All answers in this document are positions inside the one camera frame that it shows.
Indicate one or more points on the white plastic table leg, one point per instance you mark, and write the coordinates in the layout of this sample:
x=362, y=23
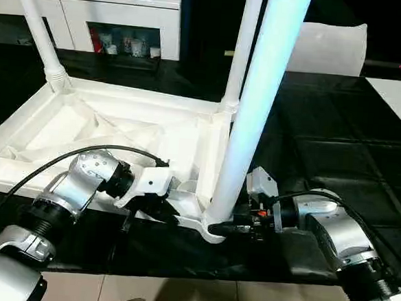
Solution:
x=37, y=25
x=259, y=92
x=244, y=40

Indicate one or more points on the small yellow label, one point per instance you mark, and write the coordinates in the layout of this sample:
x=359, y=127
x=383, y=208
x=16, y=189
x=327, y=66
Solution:
x=229, y=52

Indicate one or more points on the white cabinet with glass doors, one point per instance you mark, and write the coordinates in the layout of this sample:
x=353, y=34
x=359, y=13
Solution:
x=76, y=11

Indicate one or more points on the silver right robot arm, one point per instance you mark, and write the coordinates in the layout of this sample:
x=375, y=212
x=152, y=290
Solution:
x=339, y=229

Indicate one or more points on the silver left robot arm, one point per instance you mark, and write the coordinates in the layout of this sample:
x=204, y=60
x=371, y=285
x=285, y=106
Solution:
x=67, y=189

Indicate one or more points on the white side table board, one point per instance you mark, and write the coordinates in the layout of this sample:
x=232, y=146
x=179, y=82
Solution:
x=400, y=99

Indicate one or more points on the red packet in cabinet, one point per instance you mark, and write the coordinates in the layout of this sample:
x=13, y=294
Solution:
x=98, y=41

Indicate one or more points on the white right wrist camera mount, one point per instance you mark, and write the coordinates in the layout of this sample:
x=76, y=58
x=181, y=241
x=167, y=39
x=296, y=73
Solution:
x=262, y=182

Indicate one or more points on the small white jar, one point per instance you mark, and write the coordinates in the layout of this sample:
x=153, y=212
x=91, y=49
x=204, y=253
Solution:
x=112, y=50
x=136, y=47
x=154, y=53

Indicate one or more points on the white plastic chair shell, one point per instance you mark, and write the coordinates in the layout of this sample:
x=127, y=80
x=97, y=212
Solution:
x=331, y=49

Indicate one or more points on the black flat monitor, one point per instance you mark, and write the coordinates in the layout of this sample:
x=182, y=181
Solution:
x=395, y=66

